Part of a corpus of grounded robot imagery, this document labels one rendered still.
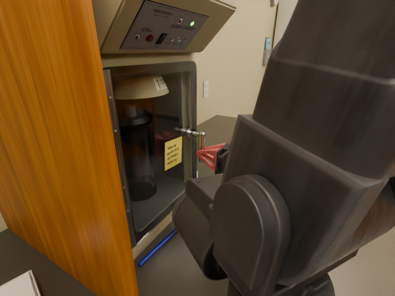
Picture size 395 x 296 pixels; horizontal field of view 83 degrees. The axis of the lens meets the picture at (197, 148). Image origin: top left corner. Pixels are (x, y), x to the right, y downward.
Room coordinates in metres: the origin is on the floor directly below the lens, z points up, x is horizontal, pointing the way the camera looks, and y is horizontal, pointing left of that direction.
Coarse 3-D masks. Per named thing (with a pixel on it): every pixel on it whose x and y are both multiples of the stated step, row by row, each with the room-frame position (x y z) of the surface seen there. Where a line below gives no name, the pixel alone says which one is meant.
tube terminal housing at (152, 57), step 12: (108, 60) 0.40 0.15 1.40; (120, 60) 0.43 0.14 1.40; (132, 60) 0.45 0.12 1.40; (144, 60) 0.48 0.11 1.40; (156, 60) 0.51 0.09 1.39; (168, 60) 0.55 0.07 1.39; (180, 60) 0.59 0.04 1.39; (192, 60) 0.64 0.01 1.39; (168, 216) 0.52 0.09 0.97; (156, 228) 0.47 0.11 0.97; (144, 240) 0.43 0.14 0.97; (132, 252) 0.39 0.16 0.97
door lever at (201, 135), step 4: (188, 132) 0.59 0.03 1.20; (192, 132) 0.59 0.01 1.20; (196, 132) 0.58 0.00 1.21; (200, 132) 0.58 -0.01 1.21; (188, 136) 0.59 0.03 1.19; (200, 136) 0.57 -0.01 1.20; (204, 136) 0.57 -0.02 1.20; (200, 140) 0.57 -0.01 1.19; (204, 140) 0.57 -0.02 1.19; (200, 144) 0.57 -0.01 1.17; (204, 144) 0.57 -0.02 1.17; (200, 148) 0.57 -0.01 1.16; (204, 148) 0.57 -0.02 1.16; (204, 156) 0.57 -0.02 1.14; (200, 160) 0.57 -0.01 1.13
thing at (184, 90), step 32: (160, 64) 0.50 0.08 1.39; (192, 64) 0.62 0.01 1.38; (128, 96) 0.42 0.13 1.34; (160, 96) 0.50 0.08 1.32; (192, 96) 0.62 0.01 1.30; (128, 128) 0.41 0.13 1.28; (160, 128) 0.49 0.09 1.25; (192, 128) 0.61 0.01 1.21; (128, 160) 0.40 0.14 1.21; (160, 160) 0.48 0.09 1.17; (192, 160) 0.61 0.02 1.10; (128, 192) 0.39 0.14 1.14; (160, 192) 0.48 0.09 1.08
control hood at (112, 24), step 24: (96, 0) 0.35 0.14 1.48; (120, 0) 0.33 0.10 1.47; (144, 0) 0.35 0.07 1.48; (168, 0) 0.39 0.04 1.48; (192, 0) 0.44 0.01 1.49; (216, 0) 0.50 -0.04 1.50; (96, 24) 0.36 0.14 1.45; (120, 24) 0.35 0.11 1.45; (216, 24) 0.57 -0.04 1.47; (192, 48) 0.58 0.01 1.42
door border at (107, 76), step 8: (104, 72) 0.38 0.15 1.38; (112, 88) 0.39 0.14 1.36; (112, 96) 0.39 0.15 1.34; (112, 104) 0.38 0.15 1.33; (112, 112) 0.38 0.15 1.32; (112, 120) 0.38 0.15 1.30; (112, 128) 0.38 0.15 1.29; (120, 144) 0.39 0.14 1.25; (120, 152) 0.38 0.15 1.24; (120, 160) 0.38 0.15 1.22; (120, 168) 0.38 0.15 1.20; (120, 176) 0.38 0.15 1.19; (128, 200) 0.39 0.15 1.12; (128, 208) 0.38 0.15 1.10; (128, 216) 0.38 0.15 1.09; (128, 224) 0.38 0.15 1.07
